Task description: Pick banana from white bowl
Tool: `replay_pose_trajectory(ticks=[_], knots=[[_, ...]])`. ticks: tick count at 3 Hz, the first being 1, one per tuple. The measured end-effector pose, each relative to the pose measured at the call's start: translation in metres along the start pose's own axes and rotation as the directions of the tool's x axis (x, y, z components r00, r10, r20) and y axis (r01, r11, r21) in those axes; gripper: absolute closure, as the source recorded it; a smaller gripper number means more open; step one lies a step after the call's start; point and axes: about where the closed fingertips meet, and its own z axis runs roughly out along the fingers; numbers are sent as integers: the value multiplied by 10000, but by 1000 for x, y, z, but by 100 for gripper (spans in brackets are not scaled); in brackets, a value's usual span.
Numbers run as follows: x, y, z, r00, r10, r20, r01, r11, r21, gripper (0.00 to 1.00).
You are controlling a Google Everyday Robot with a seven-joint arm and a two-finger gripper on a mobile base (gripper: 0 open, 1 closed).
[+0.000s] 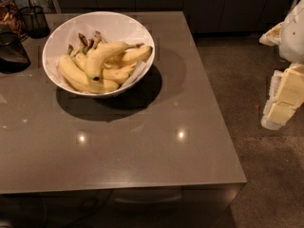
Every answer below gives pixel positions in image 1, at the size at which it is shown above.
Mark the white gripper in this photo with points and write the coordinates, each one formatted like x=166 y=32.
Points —
x=293 y=37

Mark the yellow banana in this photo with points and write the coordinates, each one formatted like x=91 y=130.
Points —
x=96 y=59
x=132 y=56
x=79 y=80
x=118 y=74

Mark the white bowl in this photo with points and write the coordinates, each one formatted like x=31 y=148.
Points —
x=104 y=22

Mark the dark cabinet doors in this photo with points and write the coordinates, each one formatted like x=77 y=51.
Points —
x=203 y=16

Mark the black mesh pen cup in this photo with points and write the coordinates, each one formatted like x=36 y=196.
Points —
x=35 y=20

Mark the dark glass container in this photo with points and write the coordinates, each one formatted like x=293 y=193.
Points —
x=13 y=57

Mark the jar with brown contents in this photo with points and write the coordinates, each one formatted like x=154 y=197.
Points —
x=10 y=16

